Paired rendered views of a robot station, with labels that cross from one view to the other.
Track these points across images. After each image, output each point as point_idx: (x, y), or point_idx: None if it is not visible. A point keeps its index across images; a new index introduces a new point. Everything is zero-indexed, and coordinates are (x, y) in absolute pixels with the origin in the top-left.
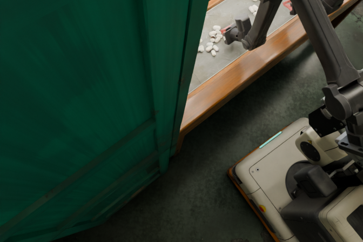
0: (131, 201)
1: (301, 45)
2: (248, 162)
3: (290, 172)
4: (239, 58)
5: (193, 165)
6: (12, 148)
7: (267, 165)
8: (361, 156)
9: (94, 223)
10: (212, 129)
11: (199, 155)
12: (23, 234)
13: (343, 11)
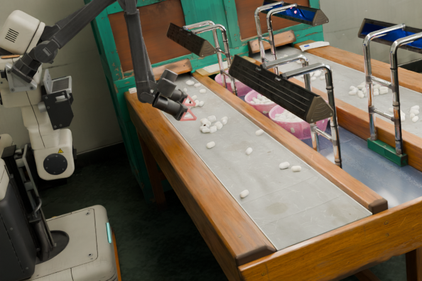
0: (137, 185)
1: None
2: (99, 209)
3: (64, 238)
4: (162, 113)
5: (140, 220)
6: None
7: (85, 220)
8: None
9: (120, 130)
10: (168, 236)
11: (147, 224)
12: (92, 22)
13: (197, 227)
